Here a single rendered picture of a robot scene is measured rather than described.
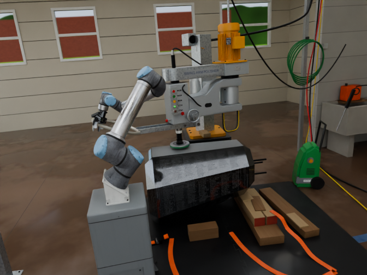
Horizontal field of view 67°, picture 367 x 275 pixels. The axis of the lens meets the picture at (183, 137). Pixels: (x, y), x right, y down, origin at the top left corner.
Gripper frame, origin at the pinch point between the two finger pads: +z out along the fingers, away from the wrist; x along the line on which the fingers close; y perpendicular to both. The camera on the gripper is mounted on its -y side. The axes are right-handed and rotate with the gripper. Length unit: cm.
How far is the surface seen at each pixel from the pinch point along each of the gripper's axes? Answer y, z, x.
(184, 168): 62, 16, 70
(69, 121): -555, 113, 332
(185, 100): 39, -51, 69
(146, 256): 104, 65, -10
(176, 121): 37, -27, 66
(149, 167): 33, 25, 51
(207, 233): 103, 69, 84
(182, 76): 34, -73, 59
